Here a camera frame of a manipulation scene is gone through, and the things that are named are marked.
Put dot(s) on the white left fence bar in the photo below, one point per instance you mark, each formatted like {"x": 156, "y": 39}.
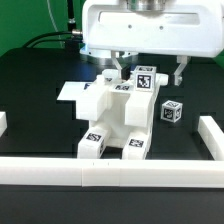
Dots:
{"x": 3, "y": 123}

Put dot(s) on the white chair seat part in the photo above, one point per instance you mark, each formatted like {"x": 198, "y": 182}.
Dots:
{"x": 123, "y": 126}

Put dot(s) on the black vertical pole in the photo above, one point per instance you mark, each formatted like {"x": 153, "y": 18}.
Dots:
{"x": 71, "y": 25}

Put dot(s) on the white right fence bar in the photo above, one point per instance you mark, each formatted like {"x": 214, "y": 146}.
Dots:
{"x": 212, "y": 136}

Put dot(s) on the white fence bar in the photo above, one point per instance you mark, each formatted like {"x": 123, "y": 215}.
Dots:
{"x": 3, "y": 123}
{"x": 212, "y": 136}
{"x": 111, "y": 172}

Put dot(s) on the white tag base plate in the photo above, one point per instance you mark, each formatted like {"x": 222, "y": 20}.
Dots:
{"x": 71, "y": 90}

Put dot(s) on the white front fence bar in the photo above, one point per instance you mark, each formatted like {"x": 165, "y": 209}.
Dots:
{"x": 111, "y": 172}

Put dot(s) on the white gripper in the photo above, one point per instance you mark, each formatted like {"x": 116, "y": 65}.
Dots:
{"x": 184, "y": 28}

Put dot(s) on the white tagged cube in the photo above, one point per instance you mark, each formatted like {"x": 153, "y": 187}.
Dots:
{"x": 145, "y": 78}
{"x": 171, "y": 111}

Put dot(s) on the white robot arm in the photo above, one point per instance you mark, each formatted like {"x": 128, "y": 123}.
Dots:
{"x": 106, "y": 56}

